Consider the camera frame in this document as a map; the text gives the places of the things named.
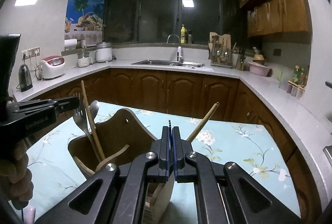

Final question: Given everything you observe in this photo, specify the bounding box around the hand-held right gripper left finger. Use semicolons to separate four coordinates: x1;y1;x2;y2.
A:
35;125;172;224

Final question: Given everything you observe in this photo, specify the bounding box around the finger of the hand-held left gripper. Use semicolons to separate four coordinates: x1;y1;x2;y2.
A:
12;96;80;114

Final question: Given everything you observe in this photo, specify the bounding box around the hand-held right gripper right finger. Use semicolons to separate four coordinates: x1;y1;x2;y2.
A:
171;126;304;224

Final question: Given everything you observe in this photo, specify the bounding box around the steel fork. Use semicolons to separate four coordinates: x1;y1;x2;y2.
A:
73;93;92;138

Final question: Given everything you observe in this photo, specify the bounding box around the steel spoon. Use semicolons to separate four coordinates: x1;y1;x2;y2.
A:
89;100;101;127

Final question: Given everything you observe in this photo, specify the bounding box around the wooden chopstick red patterned end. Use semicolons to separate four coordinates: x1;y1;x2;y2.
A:
186;102;220;141
81;80;105;162

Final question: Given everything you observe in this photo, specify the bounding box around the wooden utensil holder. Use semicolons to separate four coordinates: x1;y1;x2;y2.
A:
67;107;175;224

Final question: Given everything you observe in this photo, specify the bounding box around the person's left hand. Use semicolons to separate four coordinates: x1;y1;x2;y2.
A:
0;140;34;210

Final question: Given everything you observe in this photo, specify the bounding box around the red white rice cooker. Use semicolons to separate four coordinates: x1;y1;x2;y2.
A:
39;55;66;80

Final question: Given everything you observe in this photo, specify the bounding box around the small white glass-lid cooker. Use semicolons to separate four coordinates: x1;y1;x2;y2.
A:
77;51;94;68

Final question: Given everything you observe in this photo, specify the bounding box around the steel electric kettle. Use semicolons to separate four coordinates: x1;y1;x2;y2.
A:
18;64;33;92

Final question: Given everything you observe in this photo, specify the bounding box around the floral blue tablecloth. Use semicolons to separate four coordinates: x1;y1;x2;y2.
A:
26;102;301;224

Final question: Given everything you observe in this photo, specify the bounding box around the paper towel roll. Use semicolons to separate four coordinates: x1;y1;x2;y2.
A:
64;39;78;51

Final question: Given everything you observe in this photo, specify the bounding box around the white pot with metal lid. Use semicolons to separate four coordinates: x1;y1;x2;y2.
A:
96;42;113;62

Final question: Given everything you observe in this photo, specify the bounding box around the steel kitchen sink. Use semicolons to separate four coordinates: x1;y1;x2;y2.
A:
131;59;205;69

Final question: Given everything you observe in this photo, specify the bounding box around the wooden countertop utensil rack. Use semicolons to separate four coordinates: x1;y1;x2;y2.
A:
208;32;233;68

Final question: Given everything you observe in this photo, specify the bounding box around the knife block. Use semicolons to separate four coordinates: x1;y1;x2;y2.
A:
236;48;247;71

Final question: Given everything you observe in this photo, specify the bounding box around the white kitchen countertop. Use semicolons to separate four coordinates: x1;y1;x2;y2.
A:
13;59;332;201

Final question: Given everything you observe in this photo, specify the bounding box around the pink basin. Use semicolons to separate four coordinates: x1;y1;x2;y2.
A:
248;61;270;77

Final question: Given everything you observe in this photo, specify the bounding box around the chrome kitchen faucet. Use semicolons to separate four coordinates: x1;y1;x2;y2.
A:
167;34;181;62

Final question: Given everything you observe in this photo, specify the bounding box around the yellow figurine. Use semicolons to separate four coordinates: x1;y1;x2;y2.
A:
253;47;265;65

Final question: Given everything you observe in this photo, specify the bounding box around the dark kitchen window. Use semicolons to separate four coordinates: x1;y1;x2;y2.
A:
105;0;247;44

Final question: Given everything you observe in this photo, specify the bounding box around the seasoning bottle rack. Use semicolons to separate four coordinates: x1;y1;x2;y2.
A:
288;65;308;98

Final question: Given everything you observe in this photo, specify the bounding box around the gas stove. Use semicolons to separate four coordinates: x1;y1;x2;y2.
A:
323;145;332;162

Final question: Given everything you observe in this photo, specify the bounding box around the wall socket strip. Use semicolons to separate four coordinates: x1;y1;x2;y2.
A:
21;47;40;56

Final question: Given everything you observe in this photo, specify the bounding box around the tropical fruit wall poster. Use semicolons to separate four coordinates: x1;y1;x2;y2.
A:
64;0;107;47

